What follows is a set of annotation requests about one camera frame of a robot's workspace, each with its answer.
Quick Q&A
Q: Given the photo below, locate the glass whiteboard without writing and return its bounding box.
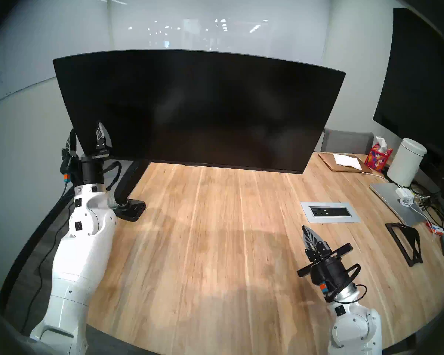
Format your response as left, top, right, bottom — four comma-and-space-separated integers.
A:
109, 0, 332, 69

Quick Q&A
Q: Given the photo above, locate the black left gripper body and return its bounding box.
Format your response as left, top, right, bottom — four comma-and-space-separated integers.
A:
61, 148, 110, 185

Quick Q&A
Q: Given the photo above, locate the black curved wide monitor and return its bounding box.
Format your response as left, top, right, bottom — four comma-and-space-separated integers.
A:
53, 50, 346, 174

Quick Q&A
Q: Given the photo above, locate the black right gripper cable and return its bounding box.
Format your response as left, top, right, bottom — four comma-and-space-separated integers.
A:
346, 264, 367, 305

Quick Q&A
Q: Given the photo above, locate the silver closed laptop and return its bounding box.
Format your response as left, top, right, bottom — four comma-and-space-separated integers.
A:
369, 183, 430, 226

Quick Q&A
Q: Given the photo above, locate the black wall television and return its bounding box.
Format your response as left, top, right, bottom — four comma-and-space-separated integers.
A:
373, 7, 444, 170

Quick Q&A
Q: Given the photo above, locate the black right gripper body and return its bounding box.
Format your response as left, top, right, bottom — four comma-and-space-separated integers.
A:
297, 244, 356, 295

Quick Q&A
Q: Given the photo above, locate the black cable bundle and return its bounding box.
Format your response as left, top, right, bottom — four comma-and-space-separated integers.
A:
411, 182, 444, 229

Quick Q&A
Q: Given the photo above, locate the white charger cable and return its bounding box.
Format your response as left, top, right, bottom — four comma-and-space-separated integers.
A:
400, 197, 439, 244

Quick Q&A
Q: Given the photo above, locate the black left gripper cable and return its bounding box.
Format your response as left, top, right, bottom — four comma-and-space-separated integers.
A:
104, 161, 122, 191

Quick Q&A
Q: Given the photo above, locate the silver table outlet box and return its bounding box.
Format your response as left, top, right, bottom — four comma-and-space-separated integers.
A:
300, 202, 360, 224

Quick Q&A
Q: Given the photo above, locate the white cylindrical canister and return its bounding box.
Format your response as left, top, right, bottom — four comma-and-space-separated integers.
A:
387, 138, 428, 187

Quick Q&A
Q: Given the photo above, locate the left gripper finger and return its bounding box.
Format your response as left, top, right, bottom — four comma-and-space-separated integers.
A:
68, 128, 79, 158
95, 122, 112, 151

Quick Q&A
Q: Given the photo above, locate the black monitor arm base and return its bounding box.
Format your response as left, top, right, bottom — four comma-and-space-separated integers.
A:
115, 199, 147, 222

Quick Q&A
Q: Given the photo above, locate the glass whiteboard with writing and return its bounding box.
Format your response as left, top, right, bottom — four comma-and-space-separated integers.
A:
0, 0, 113, 111

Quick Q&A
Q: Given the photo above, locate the brown leather desk pad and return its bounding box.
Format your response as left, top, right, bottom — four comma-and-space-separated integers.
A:
318, 153, 373, 173

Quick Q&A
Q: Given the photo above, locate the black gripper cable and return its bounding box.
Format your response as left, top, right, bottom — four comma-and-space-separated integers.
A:
346, 264, 367, 305
104, 161, 122, 191

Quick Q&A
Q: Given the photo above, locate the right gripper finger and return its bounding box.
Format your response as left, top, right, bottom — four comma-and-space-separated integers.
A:
311, 230, 332, 258
302, 226, 319, 261

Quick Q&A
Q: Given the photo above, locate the white power adapter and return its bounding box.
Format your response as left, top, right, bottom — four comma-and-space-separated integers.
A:
395, 187, 415, 207

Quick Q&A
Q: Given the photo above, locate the grey mesh office chair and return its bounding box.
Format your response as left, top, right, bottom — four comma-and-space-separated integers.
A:
321, 128, 374, 155

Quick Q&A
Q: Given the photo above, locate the colourful floral tissue box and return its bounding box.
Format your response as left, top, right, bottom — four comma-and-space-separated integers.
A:
364, 136, 393, 172

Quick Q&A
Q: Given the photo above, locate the black folding laptop stand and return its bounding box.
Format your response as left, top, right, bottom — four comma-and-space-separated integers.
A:
385, 222, 424, 267

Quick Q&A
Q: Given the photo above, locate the black floor cable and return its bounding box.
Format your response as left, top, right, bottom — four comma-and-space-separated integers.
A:
26, 195, 74, 329

